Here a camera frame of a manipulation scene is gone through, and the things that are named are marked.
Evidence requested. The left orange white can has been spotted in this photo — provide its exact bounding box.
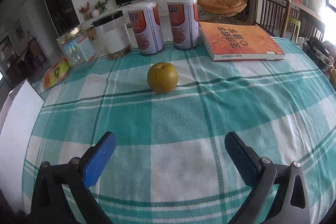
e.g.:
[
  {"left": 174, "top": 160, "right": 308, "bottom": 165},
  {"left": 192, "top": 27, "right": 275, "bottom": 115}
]
[{"left": 127, "top": 2, "right": 165, "bottom": 55}]

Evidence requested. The small green brown pear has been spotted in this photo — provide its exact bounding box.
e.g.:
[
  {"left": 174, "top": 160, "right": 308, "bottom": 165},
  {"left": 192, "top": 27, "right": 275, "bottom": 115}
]
[{"left": 147, "top": 63, "right": 178, "bottom": 94}]

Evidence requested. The orange lounge chair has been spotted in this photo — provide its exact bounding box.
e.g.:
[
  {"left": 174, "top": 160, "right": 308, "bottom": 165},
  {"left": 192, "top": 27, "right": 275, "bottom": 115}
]
[{"left": 197, "top": 0, "right": 249, "bottom": 24}]

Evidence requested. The right orange white can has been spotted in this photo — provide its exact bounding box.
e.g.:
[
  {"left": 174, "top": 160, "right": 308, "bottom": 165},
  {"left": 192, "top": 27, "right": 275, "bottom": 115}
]
[{"left": 167, "top": 0, "right": 199, "bottom": 50}]

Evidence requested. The clear jar gold lid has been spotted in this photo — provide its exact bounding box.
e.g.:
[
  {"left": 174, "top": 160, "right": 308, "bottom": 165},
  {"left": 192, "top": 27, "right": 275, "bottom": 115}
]
[{"left": 56, "top": 25, "right": 95, "bottom": 67}]

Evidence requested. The orange white can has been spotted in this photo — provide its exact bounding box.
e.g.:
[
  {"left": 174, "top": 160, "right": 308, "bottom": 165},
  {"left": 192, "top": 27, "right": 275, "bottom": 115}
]
[
  {"left": 167, "top": 0, "right": 199, "bottom": 50},
  {"left": 127, "top": 2, "right": 165, "bottom": 55}
]

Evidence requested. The red flower vase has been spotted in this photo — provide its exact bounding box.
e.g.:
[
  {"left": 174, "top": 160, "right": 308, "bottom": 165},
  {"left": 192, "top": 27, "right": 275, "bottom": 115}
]
[{"left": 79, "top": 2, "right": 91, "bottom": 21}]

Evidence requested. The teal white plaid tablecloth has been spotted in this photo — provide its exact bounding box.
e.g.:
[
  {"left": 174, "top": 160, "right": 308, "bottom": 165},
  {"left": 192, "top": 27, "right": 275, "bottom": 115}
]
[{"left": 22, "top": 38, "right": 335, "bottom": 223}]

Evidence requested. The fruit print tissue pack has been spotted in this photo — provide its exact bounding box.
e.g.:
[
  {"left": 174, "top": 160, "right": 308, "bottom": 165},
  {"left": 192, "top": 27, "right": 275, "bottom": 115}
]
[{"left": 37, "top": 58, "right": 71, "bottom": 94}]

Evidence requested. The orange book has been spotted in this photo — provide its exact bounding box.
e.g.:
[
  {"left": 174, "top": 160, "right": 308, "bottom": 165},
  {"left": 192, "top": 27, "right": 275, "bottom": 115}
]
[{"left": 199, "top": 22, "right": 285, "bottom": 61}]

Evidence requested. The white cardboard box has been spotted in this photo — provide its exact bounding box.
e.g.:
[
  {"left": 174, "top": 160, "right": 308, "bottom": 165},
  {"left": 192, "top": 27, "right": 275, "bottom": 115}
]
[{"left": 0, "top": 80, "right": 44, "bottom": 213}]

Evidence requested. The clear jar black lid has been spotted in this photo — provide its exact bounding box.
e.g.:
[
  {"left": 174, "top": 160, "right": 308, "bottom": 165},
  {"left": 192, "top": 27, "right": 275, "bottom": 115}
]
[{"left": 92, "top": 10, "right": 131, "bottom": 60}]

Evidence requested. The dark wooden chair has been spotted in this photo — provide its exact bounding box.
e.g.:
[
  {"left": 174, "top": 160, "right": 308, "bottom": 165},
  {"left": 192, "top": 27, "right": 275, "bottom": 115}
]
[{"left": 253, "top": 0, "right": 325, "bottom": 40}]

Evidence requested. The black cabinet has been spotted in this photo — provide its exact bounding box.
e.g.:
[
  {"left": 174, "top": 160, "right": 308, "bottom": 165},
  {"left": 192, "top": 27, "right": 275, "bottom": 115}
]
[{"left": 45, "top": 0, "right": 80, "bottom": 36}]

